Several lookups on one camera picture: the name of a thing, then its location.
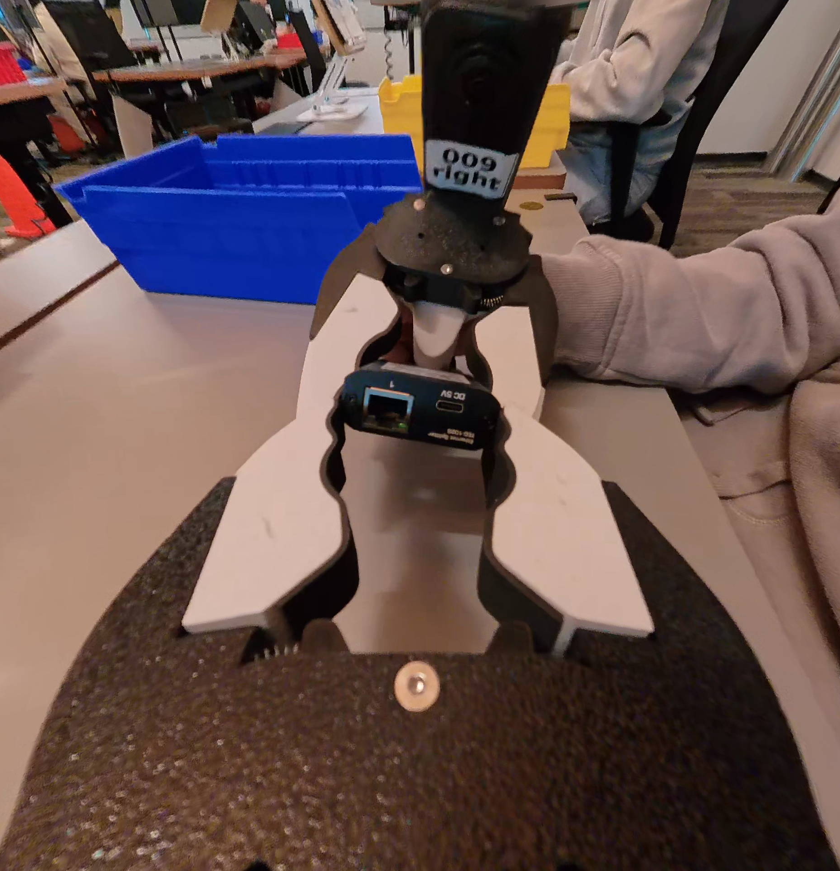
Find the grey desk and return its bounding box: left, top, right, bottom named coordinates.
left=0, top=88, right=840, bottom=871

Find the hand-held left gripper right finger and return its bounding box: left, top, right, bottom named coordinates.
left=479, top=407, right=656, bottom=639

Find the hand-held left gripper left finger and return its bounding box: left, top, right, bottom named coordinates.
left=182, top=400, right=360, bottom=634

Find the orange cone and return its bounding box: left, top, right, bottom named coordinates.
left=0, top=153, right=57, bottom=239

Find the black office chair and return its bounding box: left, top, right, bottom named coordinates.
left=607, top=0, right=791, bottom=251

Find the yellow plastic bin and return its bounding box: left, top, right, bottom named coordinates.
left=379, top=75, right=571, bottom=171

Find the wooden table with black legs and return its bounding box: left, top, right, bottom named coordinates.
left=93, top=51, right=308, bottom=137

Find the blue plastic bin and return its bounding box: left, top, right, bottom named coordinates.
left=56, top=132, right=424, bottom=303

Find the black network splitter box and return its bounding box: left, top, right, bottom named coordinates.
left=337, top=362, right=504, bottom=451

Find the person's right forearm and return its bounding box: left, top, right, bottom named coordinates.
left=537, top=196, right=840, bottom=397

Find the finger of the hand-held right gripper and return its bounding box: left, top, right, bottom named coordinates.
left=471, top=306, right=547, bottom=419
left=294, top=272, right=404, bottom=426

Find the tilted document board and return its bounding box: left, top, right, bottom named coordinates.
left=311, top=0, right=370, bottom=55

